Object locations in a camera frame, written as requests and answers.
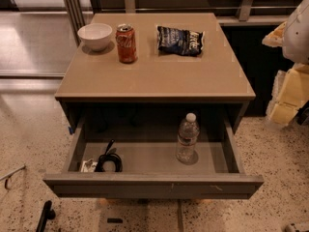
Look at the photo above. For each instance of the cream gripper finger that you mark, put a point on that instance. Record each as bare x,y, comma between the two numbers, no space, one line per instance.
290,92
275,37

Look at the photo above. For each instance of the clear plastic water bottle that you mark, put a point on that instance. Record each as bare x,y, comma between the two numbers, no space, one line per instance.
188,133

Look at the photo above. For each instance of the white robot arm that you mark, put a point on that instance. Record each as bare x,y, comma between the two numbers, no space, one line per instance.
295,45

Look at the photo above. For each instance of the brown cabinet with counter top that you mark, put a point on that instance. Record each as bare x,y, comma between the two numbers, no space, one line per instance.
213,76

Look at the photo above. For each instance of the open grey top drawer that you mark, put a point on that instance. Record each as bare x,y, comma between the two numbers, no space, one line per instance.
132,167

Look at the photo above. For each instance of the dark blue chip bag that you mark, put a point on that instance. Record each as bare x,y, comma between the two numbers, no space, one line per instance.
179,41

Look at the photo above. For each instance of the white object floor corner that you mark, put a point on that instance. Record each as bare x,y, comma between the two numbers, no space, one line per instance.
297,227

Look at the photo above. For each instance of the orange soda can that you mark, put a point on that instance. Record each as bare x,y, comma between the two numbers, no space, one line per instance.
126,44

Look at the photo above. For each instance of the white ceramic bowl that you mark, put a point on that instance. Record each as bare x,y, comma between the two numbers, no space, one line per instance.
96,36

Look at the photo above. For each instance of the small white paper packet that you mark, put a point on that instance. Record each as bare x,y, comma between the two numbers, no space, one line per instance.
88,166

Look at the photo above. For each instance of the black object on floor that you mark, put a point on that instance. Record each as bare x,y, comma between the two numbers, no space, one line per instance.
47,214

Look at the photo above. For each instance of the thin metal rod on floor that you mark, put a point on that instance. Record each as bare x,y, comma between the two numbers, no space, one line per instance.
6,177

